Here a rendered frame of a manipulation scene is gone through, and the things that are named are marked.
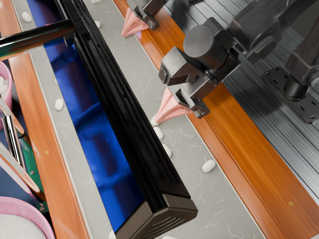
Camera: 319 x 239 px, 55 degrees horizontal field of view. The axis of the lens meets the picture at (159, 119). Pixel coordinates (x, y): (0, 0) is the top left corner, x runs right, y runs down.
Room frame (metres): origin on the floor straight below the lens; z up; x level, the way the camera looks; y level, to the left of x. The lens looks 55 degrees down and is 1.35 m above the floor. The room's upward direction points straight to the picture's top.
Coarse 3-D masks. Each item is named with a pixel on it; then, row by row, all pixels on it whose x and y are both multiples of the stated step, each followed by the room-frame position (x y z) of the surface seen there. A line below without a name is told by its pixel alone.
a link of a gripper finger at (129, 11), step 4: (128, 8) 0.73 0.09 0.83; (128, 12) 0.72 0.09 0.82; (128, 16) 0.71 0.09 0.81; (148, 20) 0.71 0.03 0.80; (124, 24) 0.71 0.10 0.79; (136, 24) 0.73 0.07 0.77; (148, 24) 0.70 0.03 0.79; (152, 24) 0.69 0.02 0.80; (132, 28) 0.72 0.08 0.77; (152, 28) 0.69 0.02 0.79
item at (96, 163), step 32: (32, 0) 0.40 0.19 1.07; (64, 0) 0.34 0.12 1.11; (96, 32) 0.33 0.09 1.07; (64, 64) 0.26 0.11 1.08; (96, 64) 0.23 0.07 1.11; (64, 96) 0.23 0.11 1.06; (96, 96) 0.19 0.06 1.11; (128, 96) 0.21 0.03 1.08; (96, 128) 0.17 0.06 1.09; (128, 128) 0.15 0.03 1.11; (96, 160) 0.14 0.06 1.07; (128, 160) 0.12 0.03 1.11; (160, 160) 0.13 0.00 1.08; (128, 192) 0.10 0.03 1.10; (160, 192) 0.09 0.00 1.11; (128, 224) 0.07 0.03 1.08; (160, 224) 0.07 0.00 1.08
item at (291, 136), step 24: (216, 0) 1.00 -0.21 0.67; (240, 0) 0.99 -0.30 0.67; (192, 24) 0.86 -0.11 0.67; (288, 48) 0.74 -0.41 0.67; (240, 72) 0.64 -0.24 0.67; (288, 72) 0.64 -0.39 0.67; (240, 96) 0.54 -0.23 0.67; (264, 96) 0.54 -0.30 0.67; (264, 120) 0.46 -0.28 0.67; (288, 120) 0.46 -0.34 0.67; (288, 144) 0.39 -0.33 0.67; (312, 144) 0.39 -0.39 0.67; (312, 168) 0.32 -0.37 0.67; (312, 192) 0.26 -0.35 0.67
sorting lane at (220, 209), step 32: (128, 64) 0.60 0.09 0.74; (160, 96) 0.49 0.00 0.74; (64, 128) 0.39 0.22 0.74; (160, 128) 0.39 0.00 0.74; (192, 128) 0.39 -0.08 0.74; (192, 160) 0.31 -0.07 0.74; (96, 192) 0.23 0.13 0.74; (192, 192) 0.23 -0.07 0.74; (224, 192) 0.23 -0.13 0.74; (96, 224) 0.17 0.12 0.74; (192, 224) 0.17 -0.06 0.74; (224, 224) 0.17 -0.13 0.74; (256, 224) 0.17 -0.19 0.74
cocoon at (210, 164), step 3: (207, 162) 0.29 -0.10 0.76; (210, 162) 0.29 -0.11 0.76; (213, 162) 0.29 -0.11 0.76; (204, 165) 0.29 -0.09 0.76; (207, 165) 0.29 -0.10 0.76; (210, 165) 0.29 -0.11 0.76; (213, 165) 0.29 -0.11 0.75; (204, 168) 0.28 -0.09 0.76; (207, 168) 0.28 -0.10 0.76; (210, 168) 0.28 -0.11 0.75; (204, 171) 0.28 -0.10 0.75; (207, 171) 0.28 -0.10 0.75
